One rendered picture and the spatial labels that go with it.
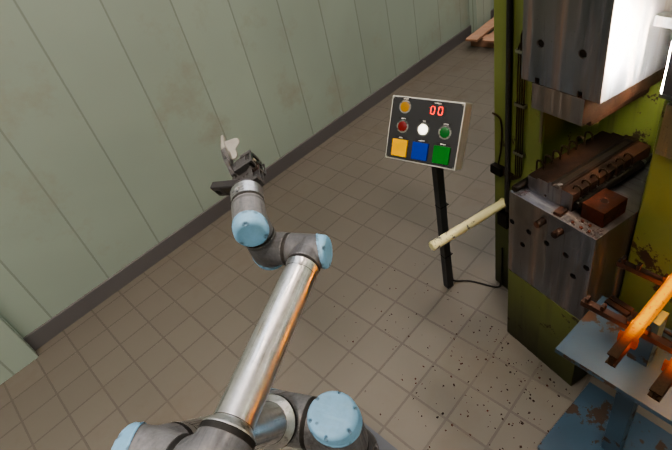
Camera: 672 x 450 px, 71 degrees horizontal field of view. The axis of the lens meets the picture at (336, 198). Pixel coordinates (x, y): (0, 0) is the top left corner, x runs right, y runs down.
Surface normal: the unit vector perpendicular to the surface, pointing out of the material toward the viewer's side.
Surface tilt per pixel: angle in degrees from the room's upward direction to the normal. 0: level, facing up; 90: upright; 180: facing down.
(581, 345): 0
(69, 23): 90
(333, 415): 5
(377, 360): 0
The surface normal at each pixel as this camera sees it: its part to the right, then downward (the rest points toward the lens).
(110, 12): 0.71, 0.30
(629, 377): -0.21, -0.77
